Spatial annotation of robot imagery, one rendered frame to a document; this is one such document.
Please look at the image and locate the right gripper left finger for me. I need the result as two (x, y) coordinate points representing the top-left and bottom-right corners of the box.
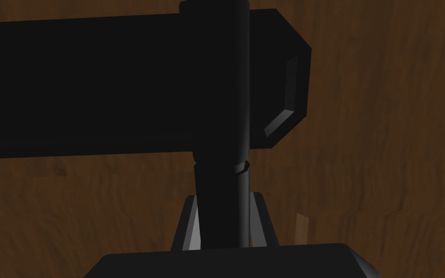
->
(170, 195), (202, 252)

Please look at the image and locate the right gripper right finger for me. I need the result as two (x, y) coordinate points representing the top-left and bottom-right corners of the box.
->
(249, 192), (280, 248)

